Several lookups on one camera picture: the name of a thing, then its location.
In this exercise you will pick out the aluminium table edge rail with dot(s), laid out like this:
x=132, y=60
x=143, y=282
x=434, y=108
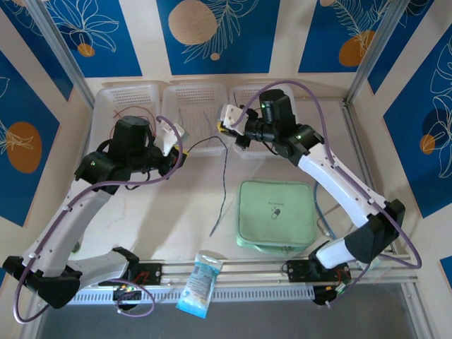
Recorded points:
x=85, y=121
x=351, y=120

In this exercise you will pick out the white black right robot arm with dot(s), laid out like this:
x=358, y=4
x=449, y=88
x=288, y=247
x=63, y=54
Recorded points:
x=332, y=192

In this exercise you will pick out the aluminium frame post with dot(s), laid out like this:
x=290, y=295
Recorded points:
x=63, y=53
x=377, y=53

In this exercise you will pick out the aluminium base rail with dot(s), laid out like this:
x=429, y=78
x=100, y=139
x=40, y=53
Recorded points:
x=247, y=272

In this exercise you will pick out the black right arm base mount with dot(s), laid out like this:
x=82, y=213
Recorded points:
x=300, y=272

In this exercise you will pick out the white perforated plastic basket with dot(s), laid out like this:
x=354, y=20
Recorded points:
x=120, y=99
x=233, y=93
x=194, y=116

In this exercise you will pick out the mint green zip pouch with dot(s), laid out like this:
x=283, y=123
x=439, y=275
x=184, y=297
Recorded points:
x=275, y=222

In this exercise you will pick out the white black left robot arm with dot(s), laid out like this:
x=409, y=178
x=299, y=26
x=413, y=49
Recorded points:
x=70, y=222

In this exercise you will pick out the blue white wipes packet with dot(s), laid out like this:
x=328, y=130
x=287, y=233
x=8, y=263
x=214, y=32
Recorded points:
x=199, y=282

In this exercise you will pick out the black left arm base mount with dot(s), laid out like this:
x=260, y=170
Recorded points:
x=150, y=273

